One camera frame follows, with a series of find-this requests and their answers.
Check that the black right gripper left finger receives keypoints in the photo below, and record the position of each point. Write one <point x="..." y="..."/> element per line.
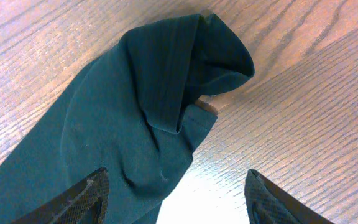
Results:
<point x="84" y="202"/>

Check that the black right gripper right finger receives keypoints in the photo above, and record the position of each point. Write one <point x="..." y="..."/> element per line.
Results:
<point x="267" y="203"/>

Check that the black t-shirt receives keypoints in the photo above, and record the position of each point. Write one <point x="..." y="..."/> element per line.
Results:
<point x="132" y="111"/>

